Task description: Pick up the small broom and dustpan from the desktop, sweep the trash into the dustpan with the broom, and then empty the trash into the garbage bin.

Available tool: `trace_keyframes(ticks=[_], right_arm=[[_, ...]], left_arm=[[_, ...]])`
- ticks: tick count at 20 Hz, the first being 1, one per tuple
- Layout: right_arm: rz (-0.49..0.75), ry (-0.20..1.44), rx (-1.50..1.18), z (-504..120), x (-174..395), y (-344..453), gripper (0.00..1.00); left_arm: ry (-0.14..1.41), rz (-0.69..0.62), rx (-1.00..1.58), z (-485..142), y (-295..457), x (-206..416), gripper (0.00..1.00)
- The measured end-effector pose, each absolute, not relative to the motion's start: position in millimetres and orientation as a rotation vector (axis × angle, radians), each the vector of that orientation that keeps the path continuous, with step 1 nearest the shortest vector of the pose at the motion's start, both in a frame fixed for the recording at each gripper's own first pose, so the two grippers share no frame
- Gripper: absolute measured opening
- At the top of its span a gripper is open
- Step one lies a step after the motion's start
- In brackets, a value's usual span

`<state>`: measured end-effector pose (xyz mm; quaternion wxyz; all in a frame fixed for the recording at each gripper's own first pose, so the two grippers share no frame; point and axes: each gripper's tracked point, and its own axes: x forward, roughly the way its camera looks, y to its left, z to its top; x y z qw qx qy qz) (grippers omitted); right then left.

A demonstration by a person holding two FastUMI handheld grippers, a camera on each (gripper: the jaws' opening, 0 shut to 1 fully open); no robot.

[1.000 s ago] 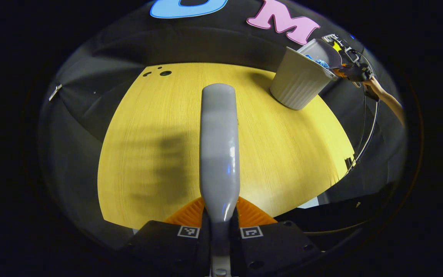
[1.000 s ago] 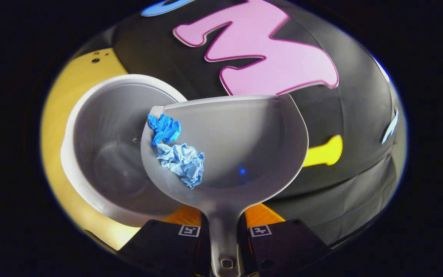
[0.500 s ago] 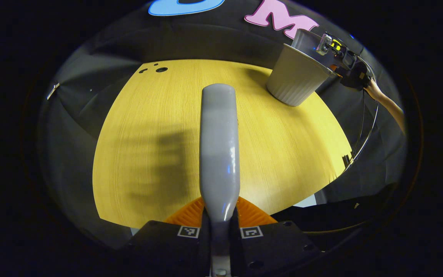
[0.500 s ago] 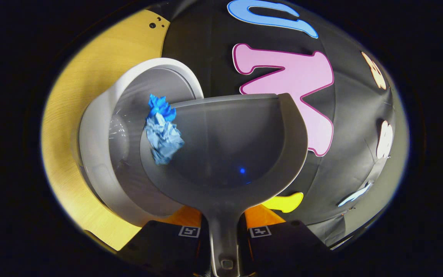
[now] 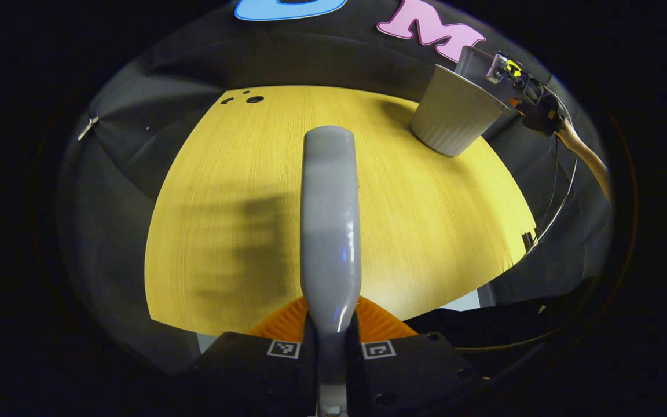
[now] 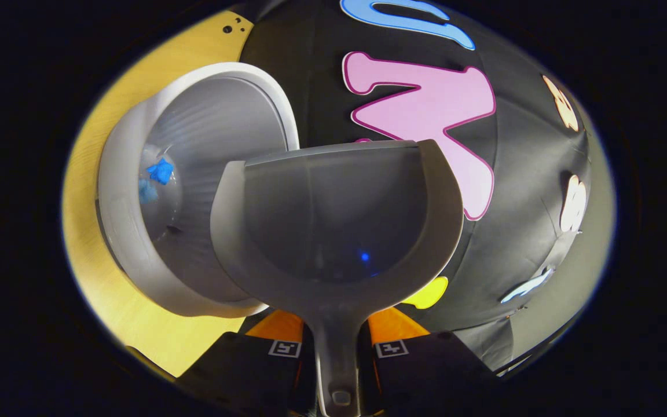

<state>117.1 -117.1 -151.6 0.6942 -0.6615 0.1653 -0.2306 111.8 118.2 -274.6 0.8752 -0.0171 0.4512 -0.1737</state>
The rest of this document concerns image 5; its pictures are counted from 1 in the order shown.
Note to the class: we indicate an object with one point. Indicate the grey dustpan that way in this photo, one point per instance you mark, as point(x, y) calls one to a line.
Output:
point(475, 63)

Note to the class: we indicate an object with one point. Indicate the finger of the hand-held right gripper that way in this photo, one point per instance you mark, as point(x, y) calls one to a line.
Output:
point(516, 104)

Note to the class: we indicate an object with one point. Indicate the grey ribbed garbage bin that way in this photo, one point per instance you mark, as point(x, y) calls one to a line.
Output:
point(455, 116)

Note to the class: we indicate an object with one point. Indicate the white cloth clip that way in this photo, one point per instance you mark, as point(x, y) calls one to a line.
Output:
point(87, 128)

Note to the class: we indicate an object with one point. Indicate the small grey broom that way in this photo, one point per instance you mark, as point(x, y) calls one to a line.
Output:
point(330, 231)

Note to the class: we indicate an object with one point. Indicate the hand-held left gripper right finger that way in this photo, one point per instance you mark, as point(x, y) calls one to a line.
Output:
point(414, 365)

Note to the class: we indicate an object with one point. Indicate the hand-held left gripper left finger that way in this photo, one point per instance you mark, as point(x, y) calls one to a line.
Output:
point(252, 365)

